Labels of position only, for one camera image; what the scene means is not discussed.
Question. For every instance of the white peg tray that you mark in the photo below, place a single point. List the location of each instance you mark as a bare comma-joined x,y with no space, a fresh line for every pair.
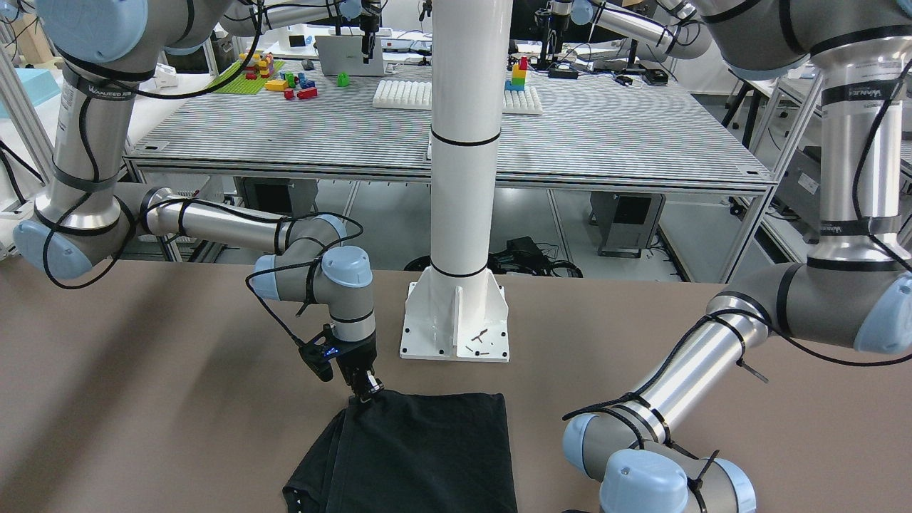
407,94

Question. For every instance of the striped grey work table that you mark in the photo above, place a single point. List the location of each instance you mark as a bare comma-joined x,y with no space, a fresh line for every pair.
594,134

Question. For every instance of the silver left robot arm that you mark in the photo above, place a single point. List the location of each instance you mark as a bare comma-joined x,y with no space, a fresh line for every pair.
854,289

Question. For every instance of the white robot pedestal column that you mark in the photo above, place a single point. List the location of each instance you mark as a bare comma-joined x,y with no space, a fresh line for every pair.
457,311

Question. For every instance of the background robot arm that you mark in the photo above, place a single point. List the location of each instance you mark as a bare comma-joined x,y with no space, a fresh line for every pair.
686,37

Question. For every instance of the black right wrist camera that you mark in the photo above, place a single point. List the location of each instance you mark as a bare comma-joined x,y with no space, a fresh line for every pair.
318,354

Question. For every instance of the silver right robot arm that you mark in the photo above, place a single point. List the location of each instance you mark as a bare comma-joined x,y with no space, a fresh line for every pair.
88,213

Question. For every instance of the black graphic t-shirt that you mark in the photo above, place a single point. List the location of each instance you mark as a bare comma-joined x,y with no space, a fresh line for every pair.
409,453

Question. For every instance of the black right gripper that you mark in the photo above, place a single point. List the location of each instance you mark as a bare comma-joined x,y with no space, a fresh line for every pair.
358,358

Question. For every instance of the green lego baseplate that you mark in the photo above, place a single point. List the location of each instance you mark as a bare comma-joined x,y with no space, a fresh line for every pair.
241,85

